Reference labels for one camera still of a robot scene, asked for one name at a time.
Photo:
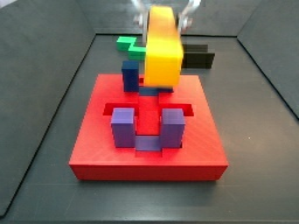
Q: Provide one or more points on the black block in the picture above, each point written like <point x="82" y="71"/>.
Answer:
<point x="196" y="57"/>

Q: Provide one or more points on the green zigzag block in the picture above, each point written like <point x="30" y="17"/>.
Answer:
<point x="126" y="44"/>

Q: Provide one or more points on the dark blue U-shaped block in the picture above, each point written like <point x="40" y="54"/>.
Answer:
<point x="130" y="71"/>

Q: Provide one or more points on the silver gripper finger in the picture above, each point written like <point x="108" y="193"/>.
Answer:
<point x="184" y="15"/>
<point x="142" y="17"/>

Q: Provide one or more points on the yellow rectangular block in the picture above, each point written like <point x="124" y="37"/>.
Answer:
<point x="163" y="49"/>

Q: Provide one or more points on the purple U-shaped block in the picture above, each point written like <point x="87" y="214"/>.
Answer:
<point x="150" y="132"/>

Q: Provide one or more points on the red puzzle board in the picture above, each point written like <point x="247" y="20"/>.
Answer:
<point x="196" y="160"/>

